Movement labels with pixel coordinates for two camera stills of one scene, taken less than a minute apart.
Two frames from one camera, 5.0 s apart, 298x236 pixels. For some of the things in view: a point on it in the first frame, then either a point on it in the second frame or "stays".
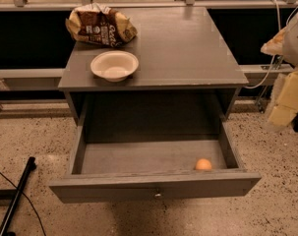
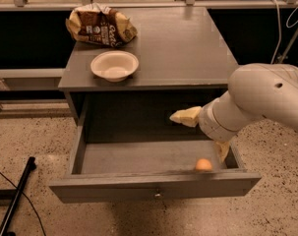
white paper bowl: x=114 y=66 stays
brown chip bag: x=100 y=25 stays
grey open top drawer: x=140 y=169 stays
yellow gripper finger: x=275 y=45 -> x=188 y=117
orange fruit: x=203 y=164 stays
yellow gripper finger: x=291 y=99 -> x=223 y=147
